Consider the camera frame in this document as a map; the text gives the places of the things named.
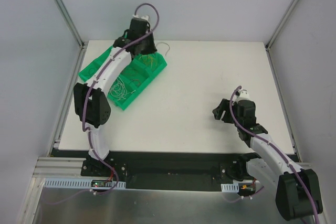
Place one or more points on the aluminium frame post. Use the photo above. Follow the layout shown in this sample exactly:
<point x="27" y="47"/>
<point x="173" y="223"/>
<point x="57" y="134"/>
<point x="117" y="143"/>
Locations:
<point x="69" y="22"/>
<point x="284" y="19"/>

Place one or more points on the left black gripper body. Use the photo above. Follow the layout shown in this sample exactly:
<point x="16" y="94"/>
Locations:
<point x="146" y="46"/>

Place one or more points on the left white cable duct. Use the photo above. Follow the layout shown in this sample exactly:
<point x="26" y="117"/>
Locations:
<point x="71" y="183"/>

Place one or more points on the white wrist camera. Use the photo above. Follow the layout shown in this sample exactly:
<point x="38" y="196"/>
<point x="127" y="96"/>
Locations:
<point x="242" y="94"/>
<point x="145" y="17"/>

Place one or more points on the aluminium frame rail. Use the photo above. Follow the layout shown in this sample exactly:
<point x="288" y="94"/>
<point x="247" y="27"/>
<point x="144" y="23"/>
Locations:
<point x="58" y="167"/>

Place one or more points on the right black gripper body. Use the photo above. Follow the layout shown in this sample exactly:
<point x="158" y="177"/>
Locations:
<point x="227" y="114"/>

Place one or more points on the left aluminium frame post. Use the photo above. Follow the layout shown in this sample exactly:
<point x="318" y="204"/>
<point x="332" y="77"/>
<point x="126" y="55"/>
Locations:
<point x="69" y="22"/>

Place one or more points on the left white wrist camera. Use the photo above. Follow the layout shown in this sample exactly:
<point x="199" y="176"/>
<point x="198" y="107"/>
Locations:
<point x="145" y="17"/>

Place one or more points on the white cable duct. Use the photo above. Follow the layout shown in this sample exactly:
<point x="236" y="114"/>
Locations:
<point x="71" y="183"/>
<point x="230" y="188"/>

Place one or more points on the right aluminium frame post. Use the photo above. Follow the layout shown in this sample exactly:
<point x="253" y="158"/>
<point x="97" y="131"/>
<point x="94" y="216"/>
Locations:
<point x="284" y="19"/>

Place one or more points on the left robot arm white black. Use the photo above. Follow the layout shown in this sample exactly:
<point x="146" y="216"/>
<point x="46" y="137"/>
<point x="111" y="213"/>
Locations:
<point x="90" y="98"/>

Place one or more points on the right white cable duct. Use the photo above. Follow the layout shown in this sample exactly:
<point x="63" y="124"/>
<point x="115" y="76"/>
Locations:
<point x="230" y="188"/>

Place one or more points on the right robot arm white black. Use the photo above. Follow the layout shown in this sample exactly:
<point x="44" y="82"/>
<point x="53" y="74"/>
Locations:
<point x="296" y="190"/>

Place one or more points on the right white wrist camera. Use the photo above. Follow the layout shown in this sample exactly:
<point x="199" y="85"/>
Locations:
<point x="242" y="94"/>

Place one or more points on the green compartment tray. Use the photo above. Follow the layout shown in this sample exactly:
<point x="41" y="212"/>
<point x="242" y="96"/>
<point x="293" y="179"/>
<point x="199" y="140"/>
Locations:
<point x="123" y="89"/>

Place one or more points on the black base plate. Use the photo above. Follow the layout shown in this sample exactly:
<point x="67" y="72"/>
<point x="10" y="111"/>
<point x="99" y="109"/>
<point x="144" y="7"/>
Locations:
<point x="165" y="171"/>

